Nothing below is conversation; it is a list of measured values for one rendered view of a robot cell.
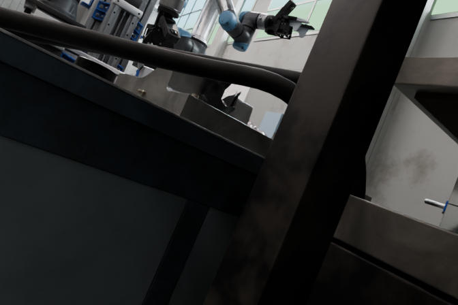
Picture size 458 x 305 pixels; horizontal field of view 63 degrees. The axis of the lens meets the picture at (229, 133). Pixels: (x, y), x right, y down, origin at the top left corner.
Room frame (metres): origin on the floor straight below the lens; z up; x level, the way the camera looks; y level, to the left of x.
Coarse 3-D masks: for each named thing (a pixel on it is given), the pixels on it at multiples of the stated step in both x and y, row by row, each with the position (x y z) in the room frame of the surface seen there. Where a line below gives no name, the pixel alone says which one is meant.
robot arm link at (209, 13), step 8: (208, 0) 1.83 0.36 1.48; (208, 8) 1.82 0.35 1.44; (216, 8) 1.82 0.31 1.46; (200, 16) 1.83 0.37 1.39; (208, 16) 1.81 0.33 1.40; (216, 16) 1.84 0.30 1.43; (200, 24) 1.82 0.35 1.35; (208, 24) 1.82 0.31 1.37; (192, 32) 1.83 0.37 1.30; (200, 32) 1.81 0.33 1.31; (208, 32) 1.83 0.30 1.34; (192, 40) 1.80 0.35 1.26; (200, 40) 1.80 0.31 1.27; (200, 48) 1.81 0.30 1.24
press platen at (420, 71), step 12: (408, 60) 0.59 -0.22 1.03; (420, 60) 0.57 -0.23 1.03; (432, 60) 0.56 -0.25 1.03; (444, 60) 0.54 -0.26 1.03; (456, 60) 0.53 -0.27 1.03; (408, 72) 0.58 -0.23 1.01; (420, 72) 0.57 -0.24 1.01; (432, 72) 0.55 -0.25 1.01; (444, 72) 0.54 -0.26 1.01; (456, 72) 0.52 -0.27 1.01; (396, 84) 0.60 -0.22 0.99; (408, 84) 0.58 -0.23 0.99; (420, 84) 0.56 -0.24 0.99; (432, 84) 0.55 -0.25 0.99; (444, 84) 0.53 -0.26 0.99; (456, 84) 0.52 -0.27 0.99; (408, 96) 0.63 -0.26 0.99; (420, 108) 0.66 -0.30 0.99; (432, 120) 0.69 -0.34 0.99
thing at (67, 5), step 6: (42, 0) 1.41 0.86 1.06; (48, 0) 1.43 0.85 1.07; (54, 0) 1.41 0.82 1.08; (60, 0) 1.42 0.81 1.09; (66, 0) 1.44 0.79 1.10; (72, 0) 1.46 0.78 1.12; (78, 0) 1.48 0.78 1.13; (54, 6) 1.41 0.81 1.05; (60, 6) 1.42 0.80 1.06; (66, 6) 1.44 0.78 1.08; (72, 6) 1.46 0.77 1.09; (66, 12) 1.44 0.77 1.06; (72, 12) 1.48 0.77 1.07; (72, 18) 1.47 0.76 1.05
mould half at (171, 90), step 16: (128, 80) 1.08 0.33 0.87; (144, 80) 0.98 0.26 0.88; (160, 80) 0.90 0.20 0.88; (176, 80) 0.87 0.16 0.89; (192, 80) 0.89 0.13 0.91; (144, 96) 0.94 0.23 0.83; (160, 96) 0.86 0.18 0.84; (176, 96) 0.80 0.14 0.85; (192, 96) 0.76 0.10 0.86; (176, 112) 0.77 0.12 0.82; (192, 112) 0.77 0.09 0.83; (208, 112) 0.79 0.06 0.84; (240, 112) 0.99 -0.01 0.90; (208, 128) 0.80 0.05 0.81; (224, 128) 0.82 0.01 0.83; (240, 128) 0.85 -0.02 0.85; (240, 144) 0.86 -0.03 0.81; (256, 144) 0.88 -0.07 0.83
